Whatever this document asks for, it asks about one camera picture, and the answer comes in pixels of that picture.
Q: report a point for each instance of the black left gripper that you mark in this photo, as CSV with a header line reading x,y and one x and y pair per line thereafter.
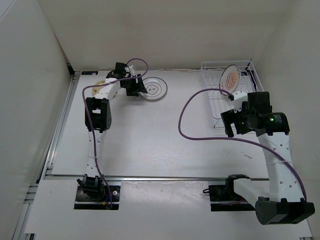
x,y
136,87

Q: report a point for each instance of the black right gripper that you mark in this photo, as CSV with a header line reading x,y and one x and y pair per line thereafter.
x,y
230,117

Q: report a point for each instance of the green rimmed white plate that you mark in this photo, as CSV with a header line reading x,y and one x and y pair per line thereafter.
x,y
156,89

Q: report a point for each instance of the orange sunburst plate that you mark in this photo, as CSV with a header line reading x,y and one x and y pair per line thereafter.
x,y
230,78

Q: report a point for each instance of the beige plate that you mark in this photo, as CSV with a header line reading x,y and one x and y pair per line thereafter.
x,y
99,91

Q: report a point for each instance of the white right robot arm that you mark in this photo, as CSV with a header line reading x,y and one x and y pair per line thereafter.
x,y
286,201

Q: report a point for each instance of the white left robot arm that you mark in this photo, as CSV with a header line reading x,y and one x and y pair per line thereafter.
x,y
98,119

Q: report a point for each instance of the black label sticker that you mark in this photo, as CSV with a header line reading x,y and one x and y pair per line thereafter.
x,y
89,73

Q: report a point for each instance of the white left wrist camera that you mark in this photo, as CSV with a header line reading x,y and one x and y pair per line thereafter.
x,y
131,69

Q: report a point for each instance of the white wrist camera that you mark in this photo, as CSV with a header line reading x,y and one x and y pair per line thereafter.
x,y
238,98
131,69

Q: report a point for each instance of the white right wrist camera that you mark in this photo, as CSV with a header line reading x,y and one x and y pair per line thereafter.
x,y
238,98

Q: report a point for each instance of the white wire dish rack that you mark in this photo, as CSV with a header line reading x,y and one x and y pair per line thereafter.
x,y
218,100

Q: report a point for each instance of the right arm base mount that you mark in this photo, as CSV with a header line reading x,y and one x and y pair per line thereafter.
x,y
223,199

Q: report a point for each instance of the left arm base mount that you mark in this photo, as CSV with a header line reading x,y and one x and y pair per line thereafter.
x,y
103,201

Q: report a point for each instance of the aluminium frame rail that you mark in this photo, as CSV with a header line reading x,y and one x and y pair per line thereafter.
x,y
161,174

